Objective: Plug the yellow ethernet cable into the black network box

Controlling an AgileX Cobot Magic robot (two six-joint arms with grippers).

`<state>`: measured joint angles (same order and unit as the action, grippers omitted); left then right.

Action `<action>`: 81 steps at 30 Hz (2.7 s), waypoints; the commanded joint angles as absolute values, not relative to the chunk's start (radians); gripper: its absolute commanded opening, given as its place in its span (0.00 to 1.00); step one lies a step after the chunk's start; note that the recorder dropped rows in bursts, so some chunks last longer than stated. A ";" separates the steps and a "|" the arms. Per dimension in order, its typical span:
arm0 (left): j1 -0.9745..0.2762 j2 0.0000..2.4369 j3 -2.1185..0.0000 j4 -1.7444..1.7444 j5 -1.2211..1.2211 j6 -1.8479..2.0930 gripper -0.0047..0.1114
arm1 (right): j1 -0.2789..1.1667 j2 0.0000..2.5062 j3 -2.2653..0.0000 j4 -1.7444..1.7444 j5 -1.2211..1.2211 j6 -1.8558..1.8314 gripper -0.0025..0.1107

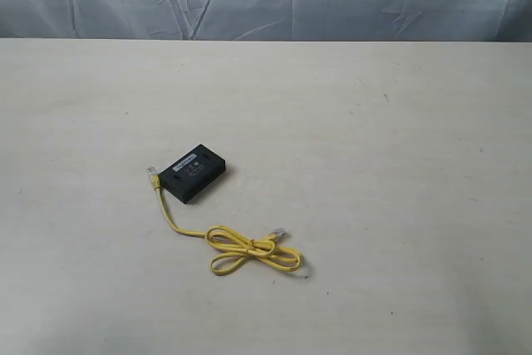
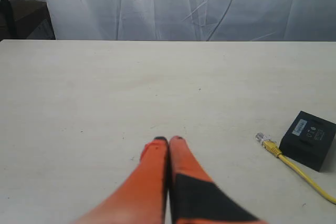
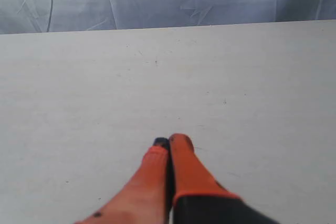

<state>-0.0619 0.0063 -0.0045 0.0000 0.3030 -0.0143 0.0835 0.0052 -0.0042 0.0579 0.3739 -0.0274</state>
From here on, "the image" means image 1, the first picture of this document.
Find yellow ethernet cable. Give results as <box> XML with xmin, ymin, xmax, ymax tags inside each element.
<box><xmin>145</xmin><ymin>165</ymin><xmax>303</xmax><ymax>277</ymax></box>

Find small black network box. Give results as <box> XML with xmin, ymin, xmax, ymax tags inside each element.
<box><xmin>159</xmin><ymin>144</ymin><xmax>226</xmax><ymax>204</ymax></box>

